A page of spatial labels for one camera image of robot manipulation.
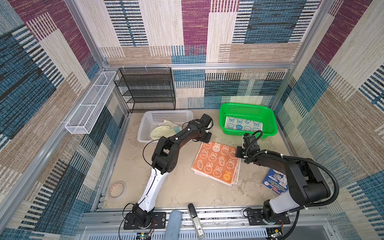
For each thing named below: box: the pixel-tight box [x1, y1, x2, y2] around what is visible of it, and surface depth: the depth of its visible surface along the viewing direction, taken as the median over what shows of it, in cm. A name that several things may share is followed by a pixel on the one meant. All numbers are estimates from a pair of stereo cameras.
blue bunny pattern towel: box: [224, 116, 264, 132], surface depth 110 cm
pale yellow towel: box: [150, 120, 181, 139], surface depth 102 cm
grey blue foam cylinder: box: [164, 210, 183, 240], surface depth 71 cm
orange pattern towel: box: [191, 141, 241, 187], surface depth 93 cm
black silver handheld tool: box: [187, 203, 206, 240], surface depth 71 cm
